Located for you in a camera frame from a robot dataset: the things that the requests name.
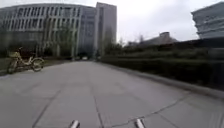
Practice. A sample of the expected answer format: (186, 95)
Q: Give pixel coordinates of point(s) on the large grey gridded building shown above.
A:
(40, 23)

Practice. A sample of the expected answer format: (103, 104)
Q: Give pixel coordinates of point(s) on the yellow bicycle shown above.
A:
(14, 54)

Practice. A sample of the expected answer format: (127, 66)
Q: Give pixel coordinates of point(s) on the pale building with banded floors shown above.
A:
(210, 20)

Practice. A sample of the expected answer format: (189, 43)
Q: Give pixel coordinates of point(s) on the grey stone kerb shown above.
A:
(186, 86)

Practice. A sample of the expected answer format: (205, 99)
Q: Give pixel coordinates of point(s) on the low building with sloped roof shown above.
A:
(160, 39)

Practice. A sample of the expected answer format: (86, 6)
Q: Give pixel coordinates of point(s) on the long dark green hedge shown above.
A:
(173, 68)

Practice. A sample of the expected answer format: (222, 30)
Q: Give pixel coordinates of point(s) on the robot's own part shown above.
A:
(74, 124)
(140, 124)

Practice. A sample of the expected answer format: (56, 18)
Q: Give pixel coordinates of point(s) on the grey paved slab plaza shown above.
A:
(83, 90)

